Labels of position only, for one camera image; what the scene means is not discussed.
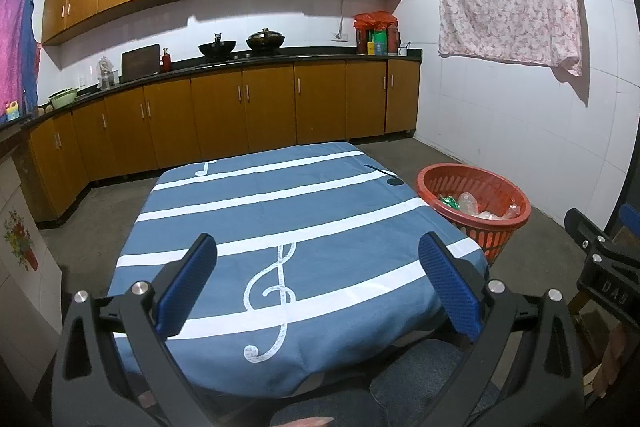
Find red plastic basket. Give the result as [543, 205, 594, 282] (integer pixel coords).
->
[416, 164, 532, 265]

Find wooden base cabinets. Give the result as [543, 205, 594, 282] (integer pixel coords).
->
[20, 57, 421, 223]

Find blue striped tablecloth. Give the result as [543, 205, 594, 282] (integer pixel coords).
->
[107, 141, 490, 398]

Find dark cutting board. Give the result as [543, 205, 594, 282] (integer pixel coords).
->
[121, 44, 161, 83]

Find wooden stool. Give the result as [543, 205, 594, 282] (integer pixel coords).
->
[570, 289, 617, 390]

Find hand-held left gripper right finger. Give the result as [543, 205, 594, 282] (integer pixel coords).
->
[417, 231, 586, 427]

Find person's right hand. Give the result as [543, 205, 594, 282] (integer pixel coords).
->
[596, 321, 633, 402]

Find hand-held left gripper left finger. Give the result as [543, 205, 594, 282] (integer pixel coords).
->
[50, 233, 218, 427]

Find black wok with lid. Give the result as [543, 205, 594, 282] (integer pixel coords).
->
[245, 28, 286, 54]

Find red bag on containers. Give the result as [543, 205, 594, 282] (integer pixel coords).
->
[353, 11, 398, 29]

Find white side cabinet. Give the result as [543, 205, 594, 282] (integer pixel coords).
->
[0, 151, 64, 388]

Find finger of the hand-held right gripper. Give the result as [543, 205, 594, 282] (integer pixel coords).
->
[564, 207, 618, 260]
[619, 202, 640, 233]

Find green basin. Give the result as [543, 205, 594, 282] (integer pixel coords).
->
[48, 88, 79, 109]

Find clear plastic bag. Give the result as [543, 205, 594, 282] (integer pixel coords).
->
[457, 192, 483, 215]

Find purple hanging cloth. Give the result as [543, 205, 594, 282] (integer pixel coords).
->
[0, 0, 40, 120]

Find clear glass jar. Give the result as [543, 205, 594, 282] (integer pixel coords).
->
[97, 56, 118, 90]

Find black kitchen countertop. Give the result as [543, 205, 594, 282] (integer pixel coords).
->
[0, 48, 423, 135]

